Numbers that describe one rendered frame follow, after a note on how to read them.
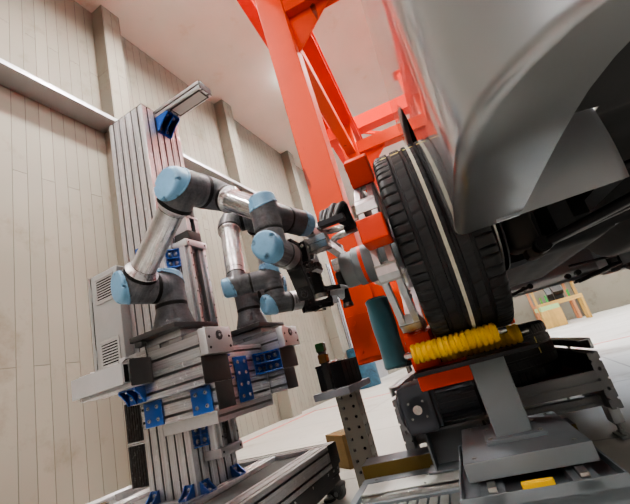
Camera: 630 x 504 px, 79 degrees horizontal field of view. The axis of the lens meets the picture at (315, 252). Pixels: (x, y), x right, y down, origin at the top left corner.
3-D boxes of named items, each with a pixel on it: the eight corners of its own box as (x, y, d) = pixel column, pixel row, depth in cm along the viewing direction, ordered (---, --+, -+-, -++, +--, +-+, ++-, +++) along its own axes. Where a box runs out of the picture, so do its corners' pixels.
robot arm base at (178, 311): (144, 335, 139) (140, 309, 142) (175, 334, 153) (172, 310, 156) (174, 323, 134) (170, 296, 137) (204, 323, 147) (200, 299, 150)
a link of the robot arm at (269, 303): (263, 290, 136) (268, 313, 134) (291, 286, 142) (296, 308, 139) (256, 296, 143) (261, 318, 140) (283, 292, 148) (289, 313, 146)
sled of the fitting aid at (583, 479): (649, 517, 79) (626, 466, 82) (472, 541, 88) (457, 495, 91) (578, 451, 125) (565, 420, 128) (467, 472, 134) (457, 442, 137)
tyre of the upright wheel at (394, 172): (479, 278, 165) (538, 366, 103) (425, 295, 172) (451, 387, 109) (429, 131, 151) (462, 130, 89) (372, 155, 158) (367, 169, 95)
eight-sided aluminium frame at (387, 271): (418, 326, 101) (359, 152, 117) (394, 333, 103) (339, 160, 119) (431, 330, 151) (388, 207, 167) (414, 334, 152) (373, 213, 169)
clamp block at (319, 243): (328, 245, 122) (323, 230, 124) (302, 254, 125) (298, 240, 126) (332, 248, 127) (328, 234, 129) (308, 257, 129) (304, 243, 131)
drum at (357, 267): (404, 267, 125) (390, 228, 129) (343, 287, 131) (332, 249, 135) (409, 274, 138) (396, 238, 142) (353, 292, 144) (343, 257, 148)
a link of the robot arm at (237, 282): (210, 205, 169) (219, 286, 135) (235, 200, 170) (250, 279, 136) (217, 225, 177) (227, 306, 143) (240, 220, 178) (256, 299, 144)
